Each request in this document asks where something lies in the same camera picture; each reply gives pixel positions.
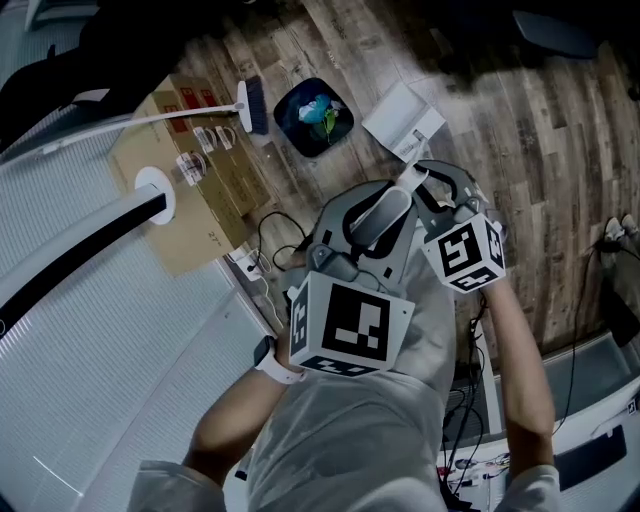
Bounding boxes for person in white shirt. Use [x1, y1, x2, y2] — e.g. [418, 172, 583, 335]
[127, 369, 566, 512]

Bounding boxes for white long-handled dustpan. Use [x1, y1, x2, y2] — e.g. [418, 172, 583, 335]
[347, 81, 448, 250]

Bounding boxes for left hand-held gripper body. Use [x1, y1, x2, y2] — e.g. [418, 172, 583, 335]
[287, 243, 417, 378]

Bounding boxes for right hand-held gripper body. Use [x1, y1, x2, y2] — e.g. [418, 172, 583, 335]
[421, 196, 507, 296]

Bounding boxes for blue green plastic trash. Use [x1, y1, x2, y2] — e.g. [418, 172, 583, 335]
[298, 93, 347, 145]

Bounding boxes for person's right forearm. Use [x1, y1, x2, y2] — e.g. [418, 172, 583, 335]
[482, 279, 557, 469]

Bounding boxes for white power strip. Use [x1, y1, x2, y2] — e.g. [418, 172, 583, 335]
[227, 247, 266, 281]

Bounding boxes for white broom with dark bristles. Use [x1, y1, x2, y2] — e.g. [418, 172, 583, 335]
[0, 75, 271, 166]

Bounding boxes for long black floor cable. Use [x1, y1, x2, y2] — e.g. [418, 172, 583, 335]
[554, 239, 609, 436]

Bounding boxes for cardboard box with red labels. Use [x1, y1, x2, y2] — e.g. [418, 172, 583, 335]
[149, 73, 272, 217]

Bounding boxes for white venetian blinds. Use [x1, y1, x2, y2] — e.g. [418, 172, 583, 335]
[0, 99, 301, 512]

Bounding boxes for person's left forearm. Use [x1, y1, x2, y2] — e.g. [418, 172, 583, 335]
[184, 367, 296, 486]

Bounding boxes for large cardboard box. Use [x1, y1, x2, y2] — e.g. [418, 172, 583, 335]
[107, 94, 251, 279]

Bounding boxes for person's light trousers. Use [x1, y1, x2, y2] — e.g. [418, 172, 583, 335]
[389, 234, 459, 396]

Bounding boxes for black white tower column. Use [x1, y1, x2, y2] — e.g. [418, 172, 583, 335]
[0, 166, 178, 346]

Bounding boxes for pale pink wristwatch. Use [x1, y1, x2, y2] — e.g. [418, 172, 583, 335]
[253, 335, 307, 385]

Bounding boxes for black trash bin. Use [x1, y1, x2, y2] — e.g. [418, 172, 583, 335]
[272, 77, 356, 159]

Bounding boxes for white office desk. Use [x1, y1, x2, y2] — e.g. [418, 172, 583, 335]
[439, 344, 640, 512]

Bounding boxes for black power cable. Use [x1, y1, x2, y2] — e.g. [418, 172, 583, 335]
[247, 212, 311, 275]

